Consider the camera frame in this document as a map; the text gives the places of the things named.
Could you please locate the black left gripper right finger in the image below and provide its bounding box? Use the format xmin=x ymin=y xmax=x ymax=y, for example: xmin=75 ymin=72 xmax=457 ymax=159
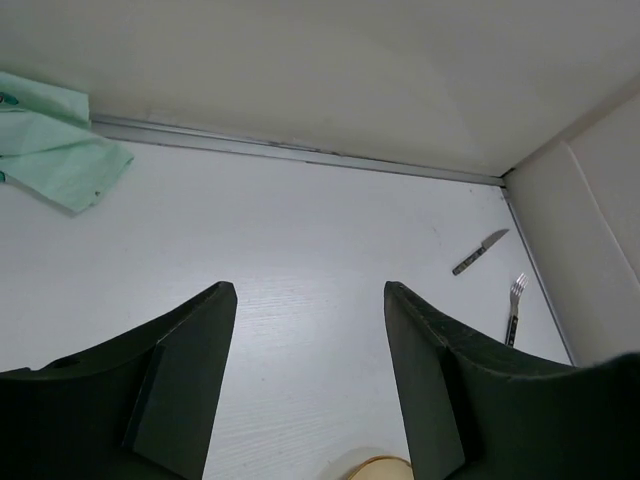
xmin=384 ymin=282 xmax=639 ymax=479

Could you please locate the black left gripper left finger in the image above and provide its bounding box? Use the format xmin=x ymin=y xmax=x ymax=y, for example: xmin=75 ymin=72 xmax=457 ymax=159
xmin=1 ymin=282 xmax=237 ymax=479

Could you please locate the fork dark handle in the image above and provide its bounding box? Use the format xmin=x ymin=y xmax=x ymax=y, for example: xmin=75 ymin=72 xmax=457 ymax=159
xmin=504 ymin=272 xmax=530 ymax=348

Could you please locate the bird painted ceramic plate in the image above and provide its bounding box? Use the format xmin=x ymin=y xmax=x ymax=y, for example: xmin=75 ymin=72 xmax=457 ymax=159
xmin=346 ymin=455 xmax=414 ymax=480

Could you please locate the steak knife dark handle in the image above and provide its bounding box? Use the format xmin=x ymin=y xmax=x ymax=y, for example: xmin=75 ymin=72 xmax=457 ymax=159
xmin=452 ymin=229 xmax=509 ymax=276

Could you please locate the green cartoon placemat cloth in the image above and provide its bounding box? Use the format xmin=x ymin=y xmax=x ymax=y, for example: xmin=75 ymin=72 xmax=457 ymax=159
xmin=1 ymin=72 xmax=134 ymax=214

